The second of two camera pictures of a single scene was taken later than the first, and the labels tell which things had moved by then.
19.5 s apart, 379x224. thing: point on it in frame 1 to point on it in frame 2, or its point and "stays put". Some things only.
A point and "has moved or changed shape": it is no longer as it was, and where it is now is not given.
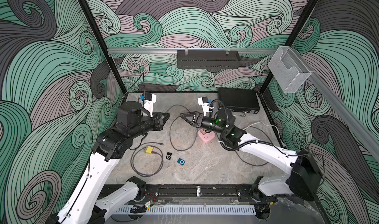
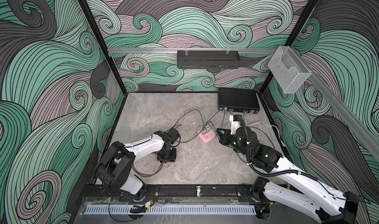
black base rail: [203, 191] stays put
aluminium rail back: [174, 51] stays put
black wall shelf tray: [210, 59] stays put
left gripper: [157, 123] to [172, 159]
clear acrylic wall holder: [289, 71] stays put
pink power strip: [207, 137] stays put
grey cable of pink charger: [170, 130] has moved or changed shape
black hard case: [240, 100] stays put
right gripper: [199, 116] to [223, 137]
